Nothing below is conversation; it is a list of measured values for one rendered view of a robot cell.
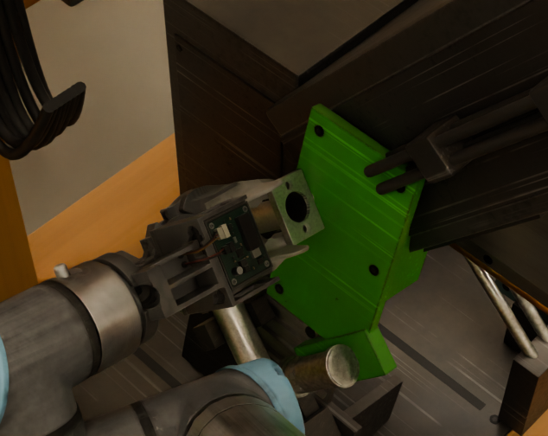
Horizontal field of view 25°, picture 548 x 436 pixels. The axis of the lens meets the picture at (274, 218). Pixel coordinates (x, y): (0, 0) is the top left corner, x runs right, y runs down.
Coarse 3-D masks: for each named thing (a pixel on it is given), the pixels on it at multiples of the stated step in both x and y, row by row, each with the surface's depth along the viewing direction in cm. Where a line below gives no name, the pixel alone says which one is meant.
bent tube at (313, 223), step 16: (288, 176) 105; (272, 192) 103; (288, 192) 104; (304, 192) 105; (256, 208) 107; (272, 208) 105; (288, 208) 108; (304, 208) 106; (272, 224) 106; (288, 224) 104; (304, 224) 105; (320, 224) 106; (288, 240) 104; (240, 304) 116; (224, 320) 116; (240, 320) 116; (224, 336) 116; (240, 336) 115; (256, 336) 116; (240, 352) 116; (256, 352) 116
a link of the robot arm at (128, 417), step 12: (120, 408) 89; (132, 408) 88; (72, 420) 85; (96, 420) 88; (108, 420) 87; (120, 420) 87; (132, 420) 87; (60, 432) 84; (72, 432) 85; (84, 432) 86; (96, 432) 86; (108, 432) 86; (120, 432) 86; (132, 432) 86
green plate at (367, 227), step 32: (320, 128) 103; (352, 128) 101; (320, 160) 104; (352, 160) 101; (320, 192) 105; (352, 192) 103; (416, 192) 98; (352, 224) 104; (384, 224) 102; (320, 256) 108; (352, 256) 106; (384, 256) 103; (416, 256) 109; (288, 288) 113; (320, 288) 110; (352, 288) 107; (384, 288) 105; (320, 320) 112; (352, 320) 109
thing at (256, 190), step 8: (240, 184) 102; (248, 184) 103; (256, 184) 103; (264, 184) 101; (272, 184) 99; (280, 184) 99; (232, 192) 102; (240, 192) 102; (248, 192) 101; (256, 192) 99; (264, 192) 99; (216, 200) 100; (224, 200) 101; (248, 200) 99; (256, 200) 103; (264, 200) 105
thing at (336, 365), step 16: (320, 352) 110; (336, 352) 108; (352, 352) 109; (288, 368) 112; (304, 368) 110; (320, 368) 109; (336, 368) 108; (352, 368) 109; (304, 384) 111; (320, 384) 109; (336, 384) 108; (352, 384) 109
